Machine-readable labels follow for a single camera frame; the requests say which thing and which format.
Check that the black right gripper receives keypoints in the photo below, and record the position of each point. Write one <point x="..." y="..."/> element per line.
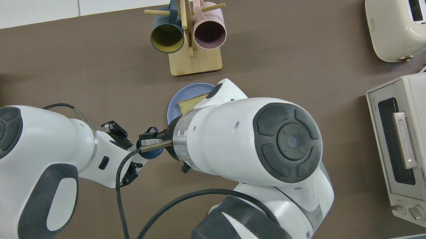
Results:
<point x="166" y="136"/>

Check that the translucent seasoning bottle blue cap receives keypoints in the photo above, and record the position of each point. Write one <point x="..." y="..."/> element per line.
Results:
<point x="153" y="153"/>

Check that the toasted bread slice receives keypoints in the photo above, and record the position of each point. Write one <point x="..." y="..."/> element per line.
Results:
<point x="192" y="103"/>

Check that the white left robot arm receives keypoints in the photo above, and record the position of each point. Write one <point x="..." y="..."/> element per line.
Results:
<point x="35" y="161"/>

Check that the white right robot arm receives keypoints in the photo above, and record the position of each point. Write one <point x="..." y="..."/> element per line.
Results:
<point x="241" y="140"/>

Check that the periwinkle blue plate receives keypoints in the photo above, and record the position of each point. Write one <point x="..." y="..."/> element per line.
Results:
<point x="173" y="108"/>

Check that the wooden mug tree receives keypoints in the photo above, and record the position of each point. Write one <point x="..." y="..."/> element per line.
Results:
<point x="196" y="63"/>

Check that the dark teal mug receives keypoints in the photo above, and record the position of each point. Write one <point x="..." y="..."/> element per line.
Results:
<point x="167" y="37"/>

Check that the pink mug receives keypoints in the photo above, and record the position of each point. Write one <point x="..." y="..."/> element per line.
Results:
<point x="209" y="34"/>

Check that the brown table mat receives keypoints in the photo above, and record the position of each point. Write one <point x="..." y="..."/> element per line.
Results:
<point x="310" y="39"/>

